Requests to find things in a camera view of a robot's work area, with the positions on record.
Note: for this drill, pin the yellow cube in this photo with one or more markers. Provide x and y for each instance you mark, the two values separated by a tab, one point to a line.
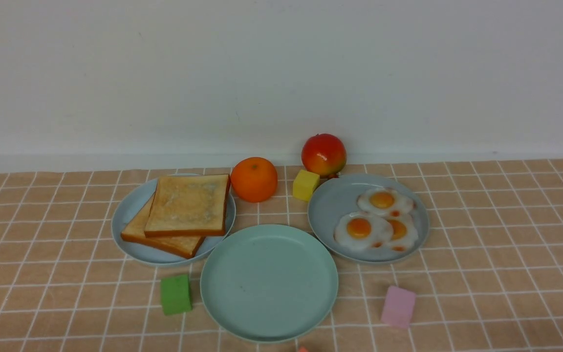
304	185

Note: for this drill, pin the orange fruit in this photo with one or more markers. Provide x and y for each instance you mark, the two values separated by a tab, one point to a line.
254	179

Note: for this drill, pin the mint green centre plate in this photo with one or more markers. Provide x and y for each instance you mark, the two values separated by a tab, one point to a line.
269	283

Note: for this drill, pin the pink cube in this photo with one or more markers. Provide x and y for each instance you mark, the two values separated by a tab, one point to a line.
398	307

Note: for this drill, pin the red yellow apple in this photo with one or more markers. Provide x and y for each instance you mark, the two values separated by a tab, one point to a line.
324	154

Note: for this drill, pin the light blue left plate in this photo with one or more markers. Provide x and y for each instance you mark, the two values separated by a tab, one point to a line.
127	209

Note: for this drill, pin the green cube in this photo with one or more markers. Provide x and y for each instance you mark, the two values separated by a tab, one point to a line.
175	295

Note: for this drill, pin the grey-blue right plate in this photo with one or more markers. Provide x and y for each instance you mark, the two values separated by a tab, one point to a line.
338	197

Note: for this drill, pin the checkered tan tablecloth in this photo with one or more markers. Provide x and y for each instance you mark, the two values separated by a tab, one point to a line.
489	278

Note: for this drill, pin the toast slice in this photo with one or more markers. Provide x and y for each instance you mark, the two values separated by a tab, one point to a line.
189	206
183	246

